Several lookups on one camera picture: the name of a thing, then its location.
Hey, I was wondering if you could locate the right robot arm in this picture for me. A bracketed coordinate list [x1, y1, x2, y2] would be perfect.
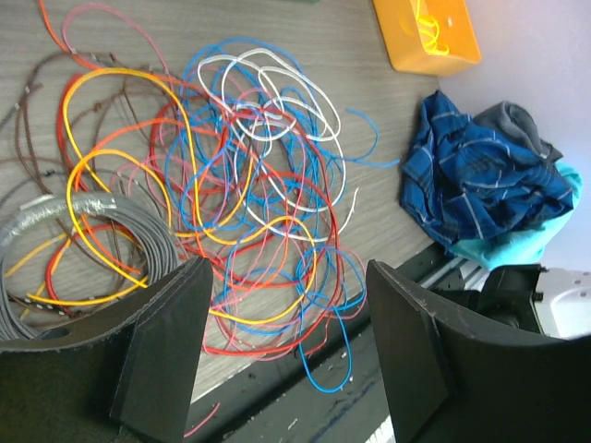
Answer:
[476, 264, 590, 340]

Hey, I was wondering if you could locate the grey coiled cable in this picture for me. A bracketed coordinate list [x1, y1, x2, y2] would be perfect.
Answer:
[0, 193, 181, 341]

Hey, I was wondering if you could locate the yellow plastic bin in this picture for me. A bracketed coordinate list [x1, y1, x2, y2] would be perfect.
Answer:
[373, 0, 481, 77]

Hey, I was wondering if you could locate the blue cable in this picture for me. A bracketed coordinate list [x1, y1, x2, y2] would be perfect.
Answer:
[163, 36, 401, 394]

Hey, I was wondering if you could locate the grey-blue cloth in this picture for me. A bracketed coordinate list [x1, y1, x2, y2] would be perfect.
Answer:
[473, 101, 563, 162]

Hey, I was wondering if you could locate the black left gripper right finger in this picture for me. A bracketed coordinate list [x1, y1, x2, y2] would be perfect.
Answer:
[366, 260, 590, 442]

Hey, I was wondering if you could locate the turquoise cloth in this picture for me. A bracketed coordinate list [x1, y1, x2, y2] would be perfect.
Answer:
[448, 161, 583, 270]

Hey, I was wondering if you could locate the brown cable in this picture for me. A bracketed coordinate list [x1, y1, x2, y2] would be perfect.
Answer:
[0, 51, 153, 319]

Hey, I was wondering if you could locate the blue plaid shirt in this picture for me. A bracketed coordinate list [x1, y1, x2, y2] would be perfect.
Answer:
[400, 90, 573, 247]

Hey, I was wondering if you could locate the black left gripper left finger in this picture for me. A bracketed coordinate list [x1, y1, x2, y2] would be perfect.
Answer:
[1, 257, 213, 442]

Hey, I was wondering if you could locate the bright yellow cable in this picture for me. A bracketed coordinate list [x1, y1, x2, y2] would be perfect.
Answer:
[413, 0, 450, 56]

